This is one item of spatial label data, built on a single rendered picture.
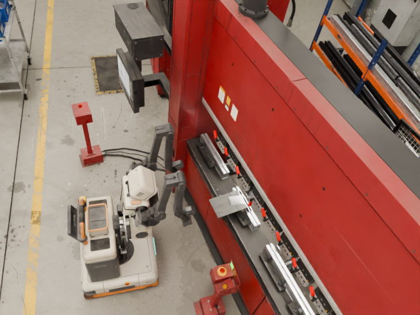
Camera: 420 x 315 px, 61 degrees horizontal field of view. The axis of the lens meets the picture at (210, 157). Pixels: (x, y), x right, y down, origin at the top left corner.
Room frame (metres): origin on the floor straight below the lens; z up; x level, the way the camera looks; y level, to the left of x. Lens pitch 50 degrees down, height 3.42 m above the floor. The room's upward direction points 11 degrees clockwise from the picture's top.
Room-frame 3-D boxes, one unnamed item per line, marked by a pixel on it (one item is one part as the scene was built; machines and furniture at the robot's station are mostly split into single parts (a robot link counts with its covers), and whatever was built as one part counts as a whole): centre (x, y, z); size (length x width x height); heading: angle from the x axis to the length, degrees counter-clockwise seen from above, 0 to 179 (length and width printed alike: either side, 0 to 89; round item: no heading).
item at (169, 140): (1.72, 0.32, 1.40); 0.11 x 0.06 x 0.43; 22
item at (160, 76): (2.62, 0.61, 1.18); 0.40 x 0.24 x 0.07; 34
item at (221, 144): (2.04, -0.10, 1.26); 0.15 x 0.09 x 0.17; 34
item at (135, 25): (2.48, 0.75, 1.53); 0.51 x 0.25 x 0.85; 34
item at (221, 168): (2.15, -0.03, 0.92); 0.50 x 0.06 x 0.10; 34
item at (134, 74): (2.39, 0.79, 1.42); 0.45 x 0.12 x 0.36; 34
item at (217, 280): (1.09, -0.29, 0.75); 0.20 x 0.16 x 0.18; 26
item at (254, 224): (1.65, -0.37, 0.92); 0.39 x 0.06 x 0.10; 34
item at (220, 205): (1.61, -0.21, 1.00); 0.26 x 0.18 x 0.01; 124
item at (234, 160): (1.88, -0.21, 1.26); 0.15 x 0.09 x 0.17; 34
